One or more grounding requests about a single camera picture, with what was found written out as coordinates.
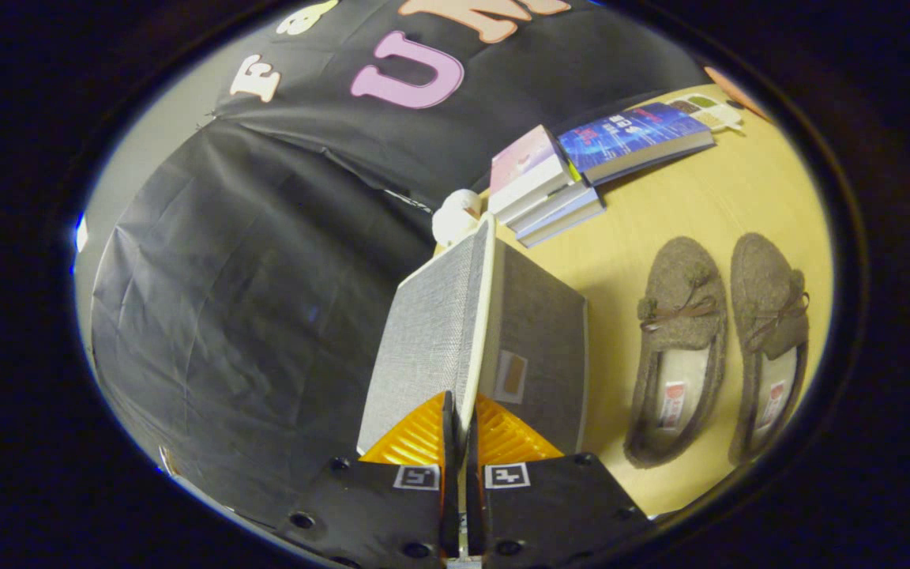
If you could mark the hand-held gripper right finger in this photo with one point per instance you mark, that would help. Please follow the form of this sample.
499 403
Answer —
558 506

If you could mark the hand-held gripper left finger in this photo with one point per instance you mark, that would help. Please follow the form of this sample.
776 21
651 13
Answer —
376 514

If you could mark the grey fabric storage box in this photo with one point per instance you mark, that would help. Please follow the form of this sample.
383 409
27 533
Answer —
431 332

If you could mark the grey fuzzy shoe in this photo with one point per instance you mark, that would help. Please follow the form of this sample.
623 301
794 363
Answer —
680 348
771 332

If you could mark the black backdrop cloth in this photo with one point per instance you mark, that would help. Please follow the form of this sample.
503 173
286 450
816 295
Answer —
265 261

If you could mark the grey-blue book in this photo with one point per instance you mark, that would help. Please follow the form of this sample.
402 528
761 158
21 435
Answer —
562 217

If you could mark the white book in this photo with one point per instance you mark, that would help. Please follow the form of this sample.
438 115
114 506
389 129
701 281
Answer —
538 201

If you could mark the white round object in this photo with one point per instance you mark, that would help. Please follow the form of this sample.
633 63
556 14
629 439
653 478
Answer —
455 217

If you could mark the pink cover book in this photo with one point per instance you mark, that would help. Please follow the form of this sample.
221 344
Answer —
520 162

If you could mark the blue cover book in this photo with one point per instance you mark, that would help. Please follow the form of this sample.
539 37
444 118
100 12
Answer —
633 136

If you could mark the colour swatch card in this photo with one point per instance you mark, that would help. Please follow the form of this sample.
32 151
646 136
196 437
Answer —
709 111

